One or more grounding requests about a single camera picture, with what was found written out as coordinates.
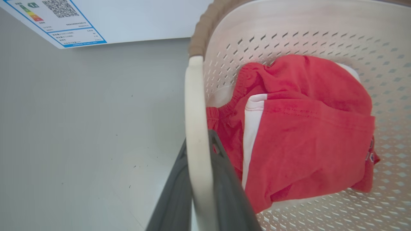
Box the energy label sticker blue border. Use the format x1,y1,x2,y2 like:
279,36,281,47
3,0,107,48

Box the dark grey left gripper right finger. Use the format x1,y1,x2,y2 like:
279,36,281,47
208,129,262,231

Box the cream perforated plastic laundry basket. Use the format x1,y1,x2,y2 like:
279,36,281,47
184,0,411,231

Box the white washing machine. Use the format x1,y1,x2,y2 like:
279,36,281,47
0,0,215,49

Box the red shorts with white stripe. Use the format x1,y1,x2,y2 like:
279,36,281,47
206,54,380,214

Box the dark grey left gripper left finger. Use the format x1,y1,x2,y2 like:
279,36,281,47
146,139,193,231

